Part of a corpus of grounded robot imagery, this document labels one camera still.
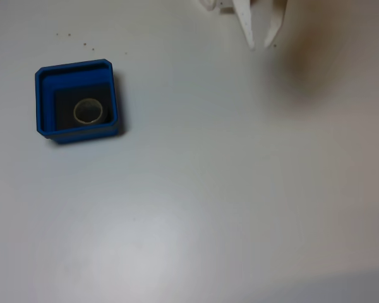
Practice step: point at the blue plastic box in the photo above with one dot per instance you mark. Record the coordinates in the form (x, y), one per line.
(82, 135)

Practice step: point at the black tape roll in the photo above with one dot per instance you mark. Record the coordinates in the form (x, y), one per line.
(88, 104)

